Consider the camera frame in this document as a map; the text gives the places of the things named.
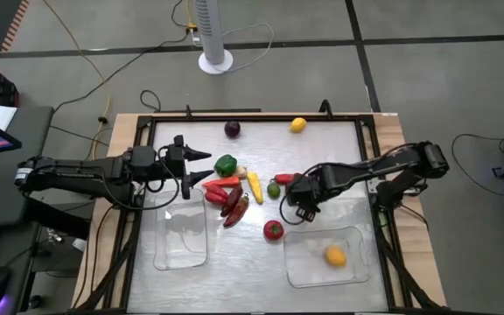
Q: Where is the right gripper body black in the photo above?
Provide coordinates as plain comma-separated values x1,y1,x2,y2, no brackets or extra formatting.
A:
285,172,324,210

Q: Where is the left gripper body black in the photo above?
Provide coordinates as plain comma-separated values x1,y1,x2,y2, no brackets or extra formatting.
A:
164,134,193,201

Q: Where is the red chili green stem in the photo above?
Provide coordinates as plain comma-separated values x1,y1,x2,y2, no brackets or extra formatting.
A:
273,172,296,186

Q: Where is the red pepper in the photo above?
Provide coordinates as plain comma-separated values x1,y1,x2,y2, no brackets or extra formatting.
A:
204,191,227,207
206,184,230,200

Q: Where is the orange carrot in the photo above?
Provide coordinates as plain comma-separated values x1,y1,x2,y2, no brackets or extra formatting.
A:
201,176,242,188

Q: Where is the green bell pepper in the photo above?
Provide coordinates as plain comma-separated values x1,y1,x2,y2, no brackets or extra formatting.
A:
213,154,238,179

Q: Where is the red tomato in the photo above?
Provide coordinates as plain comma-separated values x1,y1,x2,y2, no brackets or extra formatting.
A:
262,220,285,242

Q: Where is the dark purple onion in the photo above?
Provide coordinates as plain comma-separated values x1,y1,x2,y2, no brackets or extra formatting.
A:
224,120,242,139

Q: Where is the yellow banana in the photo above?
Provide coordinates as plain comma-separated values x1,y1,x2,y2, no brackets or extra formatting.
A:
246,171,264,206

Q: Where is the yellow lemon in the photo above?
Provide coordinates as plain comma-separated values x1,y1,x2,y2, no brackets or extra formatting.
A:
290,116,308,134

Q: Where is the orange yellow mango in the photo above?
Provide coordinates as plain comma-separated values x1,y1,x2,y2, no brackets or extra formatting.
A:
325,244,347,268

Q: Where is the clear plastic basket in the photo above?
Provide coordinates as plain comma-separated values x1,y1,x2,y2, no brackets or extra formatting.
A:
152,187,209,271
283,226,371,289

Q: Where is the power strip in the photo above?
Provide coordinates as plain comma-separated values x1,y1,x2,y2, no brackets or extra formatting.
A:
185,24,203,47

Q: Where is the white tower fan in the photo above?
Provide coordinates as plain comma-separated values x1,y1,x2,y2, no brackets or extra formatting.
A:
192,0,235,75

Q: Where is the grey desk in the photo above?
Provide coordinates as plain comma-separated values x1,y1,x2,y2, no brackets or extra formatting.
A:
0,104,55,315

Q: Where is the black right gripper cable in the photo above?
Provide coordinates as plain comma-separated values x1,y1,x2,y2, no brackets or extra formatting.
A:
279,192,306,227

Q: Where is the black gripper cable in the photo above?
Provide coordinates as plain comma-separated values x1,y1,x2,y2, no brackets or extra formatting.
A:
279,192,306,227
144,145,182,212

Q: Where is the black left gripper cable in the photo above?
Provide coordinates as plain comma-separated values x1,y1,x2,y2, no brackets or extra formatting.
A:
144,145,182,212

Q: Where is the black cable loop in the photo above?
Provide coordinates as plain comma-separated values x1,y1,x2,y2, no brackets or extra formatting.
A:
140,89,162,113

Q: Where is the black metal table frame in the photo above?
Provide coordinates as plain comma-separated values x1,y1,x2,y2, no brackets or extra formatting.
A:
74,111,444,315

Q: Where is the long black floor cable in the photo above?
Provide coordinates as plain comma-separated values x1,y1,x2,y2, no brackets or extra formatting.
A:
53,32,192,114

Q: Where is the white fan cable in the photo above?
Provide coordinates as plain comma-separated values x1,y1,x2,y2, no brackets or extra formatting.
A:
221,22,276,74

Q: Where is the yellow floor cable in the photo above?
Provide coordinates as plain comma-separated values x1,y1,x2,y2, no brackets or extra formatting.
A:
41,0,113,161

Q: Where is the black device cable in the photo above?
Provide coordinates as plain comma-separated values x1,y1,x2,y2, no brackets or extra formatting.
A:
451,133,504,200

